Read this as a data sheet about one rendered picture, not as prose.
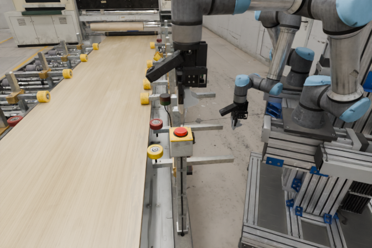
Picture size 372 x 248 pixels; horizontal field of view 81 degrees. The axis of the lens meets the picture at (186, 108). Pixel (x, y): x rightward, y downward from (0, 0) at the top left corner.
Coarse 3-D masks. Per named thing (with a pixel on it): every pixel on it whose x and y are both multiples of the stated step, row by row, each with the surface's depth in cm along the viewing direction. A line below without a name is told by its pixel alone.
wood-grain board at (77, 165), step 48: (144, 48) 280; (96, 96) 161; (0, 144) 113; (48, 144) 113; (96, 144) 113; (144, 144) 113; (0, 192) 87; (48, 192) 87; (96, 192) 87; (0, 240) 71; (48, 240) 71; (96, 240) 71
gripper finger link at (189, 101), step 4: (184, 88) 59; (188, 88) 59; (184, 92) 60; (188, 92) 60; (184, 96) 60; (188, 96) 60; (192, 96) 61; (184, 100) 61; (188, 100) 61; (192, 100) 61; (196, 100) 61; (184, 104) 61; (188, 104) 62; (192, 104) 62; (196, 104) 62; (180, 108) 62; (180, 112) 64
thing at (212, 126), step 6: (168, 126) 134; (186, 126) 134; (192, 126) 134; (198, 126) 134; (204, 126) 134; (210, 126) 134; (216, 126) 135; (222, 126) 135; (156, 132) 132; (162, 132) 133; (168, 132) 134
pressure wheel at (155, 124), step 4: (152, 120) 132; (156, 120) 132; (160, 120) 132; (152, 124) 128; (156, 124) 128; (160, 124) 128; (152, 128) 129; (156, 128) 128; (160, 128) 129; (156, 136) 136
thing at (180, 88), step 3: (180, 78) 57; (180, 81) 56; (180, 84) 56; (180, 87) 56; (183, 87) 56; (180, 90) 56; (183, 90) 57; (180, 93) 57; (183, 93) 57; (180, 96) 58; (183, 96) 59; (180, 99) 58; (183, 99) 59; (180, 102) 60; (183, 102) 60
